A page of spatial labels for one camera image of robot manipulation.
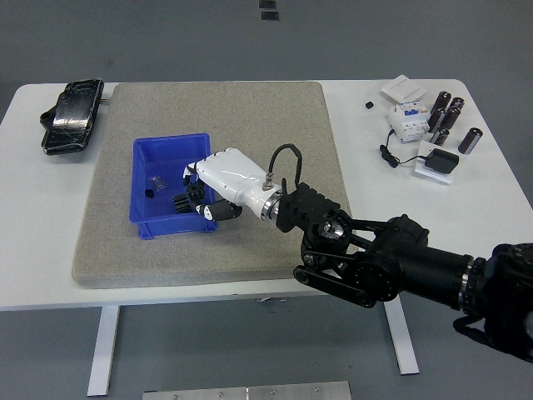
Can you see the white circuit breaker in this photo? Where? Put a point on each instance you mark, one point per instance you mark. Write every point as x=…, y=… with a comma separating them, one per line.
x=408, y=123

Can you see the white switch plate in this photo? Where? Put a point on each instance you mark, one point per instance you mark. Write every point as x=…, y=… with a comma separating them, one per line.
x=401, y=88

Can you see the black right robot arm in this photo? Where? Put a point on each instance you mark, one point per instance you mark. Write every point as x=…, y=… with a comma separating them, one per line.
x=408, y=250

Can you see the silver metal plate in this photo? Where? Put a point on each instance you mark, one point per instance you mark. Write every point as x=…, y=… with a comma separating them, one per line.
x=245, y=391

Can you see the white table leg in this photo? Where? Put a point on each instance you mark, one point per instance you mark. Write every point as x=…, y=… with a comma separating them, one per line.
x=404, y=337
x=102, y=350

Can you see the small black block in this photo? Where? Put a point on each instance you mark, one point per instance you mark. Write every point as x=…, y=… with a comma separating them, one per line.
x=148, y=193

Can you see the blue plastic box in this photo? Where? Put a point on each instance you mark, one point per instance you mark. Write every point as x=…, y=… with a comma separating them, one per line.
x=166, y=156

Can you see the black cylindrical capacitor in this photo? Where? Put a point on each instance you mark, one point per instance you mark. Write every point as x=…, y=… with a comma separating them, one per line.
x=470, y=140
x=442, y=101
x=456, y=103
x=440, y=136
x=436, y=120
x=451, y=118

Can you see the black wrapped device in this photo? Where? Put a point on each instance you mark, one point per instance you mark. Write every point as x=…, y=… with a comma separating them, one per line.
x=73, y=112

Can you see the black power adapter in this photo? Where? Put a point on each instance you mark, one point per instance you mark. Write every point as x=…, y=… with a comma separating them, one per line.
x=443, y=161

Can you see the small bag of screws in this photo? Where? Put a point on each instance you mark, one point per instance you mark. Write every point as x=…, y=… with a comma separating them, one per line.
x=157, y=182

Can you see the grey-brown mat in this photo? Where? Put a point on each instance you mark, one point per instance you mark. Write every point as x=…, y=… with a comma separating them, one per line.
x=233, y=108

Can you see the white socket plate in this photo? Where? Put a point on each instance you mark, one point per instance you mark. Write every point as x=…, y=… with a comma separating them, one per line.
x=424, y=151

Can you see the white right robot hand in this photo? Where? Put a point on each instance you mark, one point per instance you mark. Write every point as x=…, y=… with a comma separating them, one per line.
x=233, y=173

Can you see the small black cube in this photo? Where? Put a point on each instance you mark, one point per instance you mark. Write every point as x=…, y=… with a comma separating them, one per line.
x=368, y=104

